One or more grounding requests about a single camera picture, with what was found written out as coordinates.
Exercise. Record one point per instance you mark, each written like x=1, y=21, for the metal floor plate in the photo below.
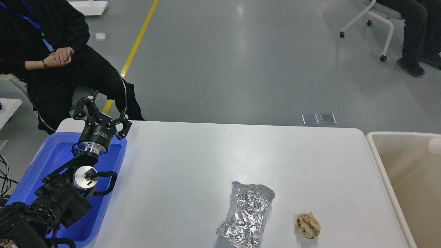
x=328, y=119
x=310, y=119

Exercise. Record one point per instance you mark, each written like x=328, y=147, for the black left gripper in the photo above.
x=97, y=135

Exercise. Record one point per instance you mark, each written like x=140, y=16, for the crumpled aluminium foil bag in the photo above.
x=245, y=222

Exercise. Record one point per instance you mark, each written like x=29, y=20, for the crumpled brown paper ball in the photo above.
x=308, y=225

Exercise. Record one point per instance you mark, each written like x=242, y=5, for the white side table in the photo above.
x=9, y=107

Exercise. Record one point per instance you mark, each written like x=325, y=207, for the white paper cup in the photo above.
x=434, y=146

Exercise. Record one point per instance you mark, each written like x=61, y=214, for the seated person in black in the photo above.
x=44, y=44

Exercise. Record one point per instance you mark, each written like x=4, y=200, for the beige plastic bin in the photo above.
x=412, y=177

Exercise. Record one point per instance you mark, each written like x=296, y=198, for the right metal floor plate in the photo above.
x=328, y=119

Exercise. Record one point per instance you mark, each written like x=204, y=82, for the left metal floor plate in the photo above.
x=310, y=119

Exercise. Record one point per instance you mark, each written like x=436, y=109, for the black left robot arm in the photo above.
x=63, y=199

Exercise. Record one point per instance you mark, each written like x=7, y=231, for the white office chair right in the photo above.
x=380, y=13

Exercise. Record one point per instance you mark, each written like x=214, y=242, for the small white floor device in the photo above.
x=100, y=36

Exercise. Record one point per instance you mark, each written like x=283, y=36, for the white box on floor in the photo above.
x=89, y=7

